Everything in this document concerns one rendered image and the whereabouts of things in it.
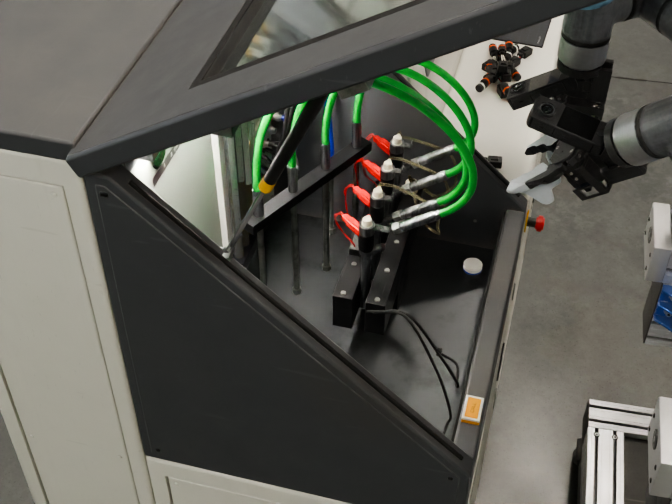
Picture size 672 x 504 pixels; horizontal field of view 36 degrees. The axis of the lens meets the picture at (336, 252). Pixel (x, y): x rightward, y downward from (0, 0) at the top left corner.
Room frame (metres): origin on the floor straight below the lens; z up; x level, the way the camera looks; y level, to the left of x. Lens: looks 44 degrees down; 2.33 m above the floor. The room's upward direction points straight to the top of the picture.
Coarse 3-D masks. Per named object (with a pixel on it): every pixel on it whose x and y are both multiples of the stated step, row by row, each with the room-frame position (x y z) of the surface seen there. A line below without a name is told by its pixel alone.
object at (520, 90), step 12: (552, 72) 1.39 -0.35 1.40; (516, 84) 1.41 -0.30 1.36; (528, 84) 1.39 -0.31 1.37; (540, 84) 1.37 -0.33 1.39; (552, 84) 1.36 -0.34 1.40; (564, 84) 1.35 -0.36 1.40; (516, 96) 1.37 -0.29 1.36; (528, 96) 1.37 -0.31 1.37; (552, 96) 1.36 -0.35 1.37; (516, 108) 1.37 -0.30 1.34
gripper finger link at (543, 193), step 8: (536, 168) 1.17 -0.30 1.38; (544, 168) 1.16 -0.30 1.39; (520, 176) 1.18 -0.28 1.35; (528, 176) 1.17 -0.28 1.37; (512, 184) 1.18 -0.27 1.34; (520, 184) 1.16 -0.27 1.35; (544, 184) 1.16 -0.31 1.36; (552, 184) 1.16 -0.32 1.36; (512, 192) 1.18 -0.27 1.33; (520, 192) 1.17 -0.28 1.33; (528, 192) 1.17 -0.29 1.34; (536, 192) 1.16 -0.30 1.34; (544, 192) 1.16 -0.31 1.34; (552, 192) 1.16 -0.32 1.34; (544, 200) 1.16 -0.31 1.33; (552, 200) 1.16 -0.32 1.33
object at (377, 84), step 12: (384, 84) 1.32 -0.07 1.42; (396, 96) 1.31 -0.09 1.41; (408, 96) 1.31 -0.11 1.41; (420, 108) 1.30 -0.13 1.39; (264, 120) 1.37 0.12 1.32; (432, 120) 1.29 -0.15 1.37; (444, 120) 1.29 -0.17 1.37; (264, 132) 1.37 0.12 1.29; (456, 132) 1.29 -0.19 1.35; (456, 144) 1.28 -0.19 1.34; (468, 156) 1.28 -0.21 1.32; (468, 168) 1.28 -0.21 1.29; (252, 192) 1.38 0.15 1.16; (468, 192) 1.27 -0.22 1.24; (456, 204) 1.28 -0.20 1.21; (444, 216) 1.28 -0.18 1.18
